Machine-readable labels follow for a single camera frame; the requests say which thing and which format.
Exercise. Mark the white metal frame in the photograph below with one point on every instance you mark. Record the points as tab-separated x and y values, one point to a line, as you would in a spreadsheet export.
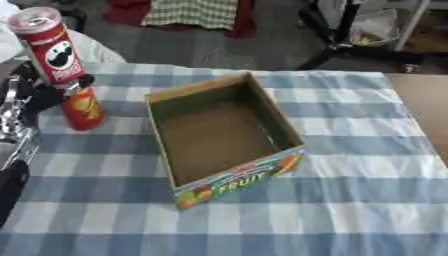
415	20

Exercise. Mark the green white checked cloth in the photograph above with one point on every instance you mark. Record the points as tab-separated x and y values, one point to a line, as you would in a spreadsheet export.
189	12

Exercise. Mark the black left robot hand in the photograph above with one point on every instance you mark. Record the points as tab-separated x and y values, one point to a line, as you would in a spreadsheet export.
36	95

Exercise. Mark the white plastic bag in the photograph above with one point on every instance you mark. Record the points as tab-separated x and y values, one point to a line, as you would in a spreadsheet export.
373	26

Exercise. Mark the red cloth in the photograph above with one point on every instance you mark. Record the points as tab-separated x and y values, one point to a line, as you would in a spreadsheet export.
244	20

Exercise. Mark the cardboard box with green inside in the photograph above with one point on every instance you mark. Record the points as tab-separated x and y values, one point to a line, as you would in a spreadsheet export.
221	140

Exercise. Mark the white fabric bundle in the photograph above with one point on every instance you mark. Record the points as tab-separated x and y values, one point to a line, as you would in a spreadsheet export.
96	50

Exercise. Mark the black tripod stand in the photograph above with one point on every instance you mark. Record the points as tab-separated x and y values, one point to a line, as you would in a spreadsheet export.
341	36

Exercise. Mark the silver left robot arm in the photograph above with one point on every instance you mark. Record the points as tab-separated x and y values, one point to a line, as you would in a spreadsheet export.
16	140

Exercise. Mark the red chip can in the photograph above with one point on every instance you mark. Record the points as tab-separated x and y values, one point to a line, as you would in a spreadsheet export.
58	56

